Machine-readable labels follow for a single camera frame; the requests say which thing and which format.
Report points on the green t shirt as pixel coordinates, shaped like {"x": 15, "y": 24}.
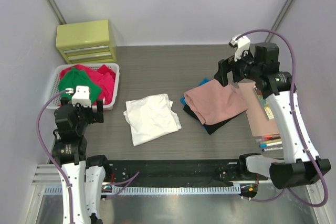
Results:
{"x": 74, "y": 77}

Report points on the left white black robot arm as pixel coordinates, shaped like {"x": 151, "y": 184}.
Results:
{"x": 81, "y": 176}

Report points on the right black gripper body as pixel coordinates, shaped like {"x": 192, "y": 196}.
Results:
{"x": 226, "y": 69}

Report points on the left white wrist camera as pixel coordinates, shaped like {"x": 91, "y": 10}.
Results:
{"x": 80, "y": 95}

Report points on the yellow-green drawer box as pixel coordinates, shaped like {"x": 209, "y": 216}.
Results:
{"x": 87, "y": 42}

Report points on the white plastic basket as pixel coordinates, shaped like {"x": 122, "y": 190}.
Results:
{"x": 91, "y": 70}

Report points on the white printed t shirt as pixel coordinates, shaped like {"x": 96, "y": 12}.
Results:
{"x": 150, "y": 118}

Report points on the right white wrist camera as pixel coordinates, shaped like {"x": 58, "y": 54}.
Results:
{"x": 240, "y": 44}

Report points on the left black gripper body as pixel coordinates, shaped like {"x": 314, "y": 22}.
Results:
{"x": 92, "y": 114}

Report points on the yellow picture book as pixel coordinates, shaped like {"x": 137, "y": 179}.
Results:
{"x": 264, "y": 104}

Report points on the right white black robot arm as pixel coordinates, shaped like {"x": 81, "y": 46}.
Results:
{"x": 301, "y": 164}

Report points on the brown cardboard sheet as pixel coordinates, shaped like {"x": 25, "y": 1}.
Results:
{"x": 259, "y": 123}

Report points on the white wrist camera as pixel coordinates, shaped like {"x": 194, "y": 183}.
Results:
{"x": 80, "y": 95}
{"x": 240, "y": 44}

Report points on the blue t shirt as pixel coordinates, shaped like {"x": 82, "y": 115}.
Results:
{"x": 204, "y": 81}

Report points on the dark blue marker pen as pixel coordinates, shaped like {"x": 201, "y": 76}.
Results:
{"x": 272, "y": 149}

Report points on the pink t shirt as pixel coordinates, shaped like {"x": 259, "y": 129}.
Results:
{"x": 213, "y": 103}

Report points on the red t shirt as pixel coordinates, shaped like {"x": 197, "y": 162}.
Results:
{"x": 103, "y": 82}

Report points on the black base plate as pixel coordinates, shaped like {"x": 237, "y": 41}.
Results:
{"x": 181, "y": 173}

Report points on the black t shirt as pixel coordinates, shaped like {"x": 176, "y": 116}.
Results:
{"x": 210, "y": 129}

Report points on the white slotted cable duct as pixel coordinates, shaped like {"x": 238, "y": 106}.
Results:
{"x": 137, "y": 191}

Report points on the red marker pen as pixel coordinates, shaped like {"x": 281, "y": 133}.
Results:
{"x": 268, "y": 137}

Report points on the yellow marker pen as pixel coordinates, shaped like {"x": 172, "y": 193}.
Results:
{"x": 270, "y": 141}

